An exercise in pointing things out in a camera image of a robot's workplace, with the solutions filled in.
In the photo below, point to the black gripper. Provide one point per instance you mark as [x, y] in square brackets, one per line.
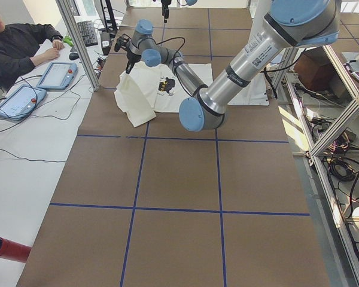
[131, 55]

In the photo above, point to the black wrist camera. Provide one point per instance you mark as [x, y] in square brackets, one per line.
[122, 43]

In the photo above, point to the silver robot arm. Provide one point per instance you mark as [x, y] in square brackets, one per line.
[287, 24]

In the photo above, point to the blue teach pendant near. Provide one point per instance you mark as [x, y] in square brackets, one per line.
[21, 103]

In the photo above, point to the seated person in black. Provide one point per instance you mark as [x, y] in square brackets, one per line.
[25, 46]

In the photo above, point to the blue teach pendant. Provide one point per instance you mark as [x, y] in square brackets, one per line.
[21, 103]
[58, 76]

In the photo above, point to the blue teach pendant far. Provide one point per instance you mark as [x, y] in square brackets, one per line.
[58, 76]

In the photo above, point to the white mounting plate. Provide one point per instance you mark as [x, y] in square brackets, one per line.
[253, 94]

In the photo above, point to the cream long-sleeve cat shirt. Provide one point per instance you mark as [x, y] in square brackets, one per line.
[146, 91]

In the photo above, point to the aluminium frame post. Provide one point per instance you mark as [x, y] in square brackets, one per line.
[69, 20]

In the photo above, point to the black keyboard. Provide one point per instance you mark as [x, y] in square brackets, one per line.
[87, 32]

